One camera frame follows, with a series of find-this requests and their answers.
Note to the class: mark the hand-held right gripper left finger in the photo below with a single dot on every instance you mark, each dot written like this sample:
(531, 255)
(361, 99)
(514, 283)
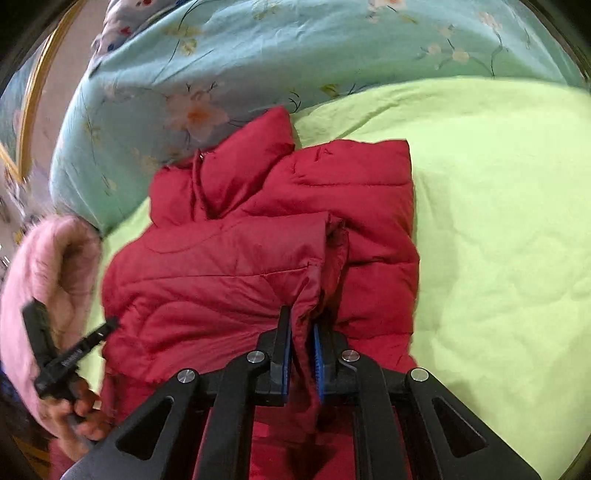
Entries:
(285, 360)

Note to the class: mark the pink blanket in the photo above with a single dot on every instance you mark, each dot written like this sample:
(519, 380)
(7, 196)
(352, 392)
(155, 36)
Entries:
(51, 263)

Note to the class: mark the light green bed sheet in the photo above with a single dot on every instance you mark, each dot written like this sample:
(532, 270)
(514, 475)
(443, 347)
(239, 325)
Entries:
(485, 230)

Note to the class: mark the person's left hand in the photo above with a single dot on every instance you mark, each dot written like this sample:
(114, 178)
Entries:
(87, 406)

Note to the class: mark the red puffer jacket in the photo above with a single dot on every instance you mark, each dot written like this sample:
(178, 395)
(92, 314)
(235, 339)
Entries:
(207, 286)

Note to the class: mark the cartoon print pillow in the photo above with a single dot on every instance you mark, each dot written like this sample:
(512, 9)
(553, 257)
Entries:
(122, 27)

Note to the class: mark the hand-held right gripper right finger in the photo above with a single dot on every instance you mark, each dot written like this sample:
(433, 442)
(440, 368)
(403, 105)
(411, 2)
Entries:
(319, 364)

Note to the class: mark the teal floral quilt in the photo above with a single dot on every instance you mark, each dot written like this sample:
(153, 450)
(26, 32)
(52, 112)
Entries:
(258, 60)

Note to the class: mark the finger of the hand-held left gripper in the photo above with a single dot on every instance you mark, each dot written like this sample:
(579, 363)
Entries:
(104, 328)
(37, 327)

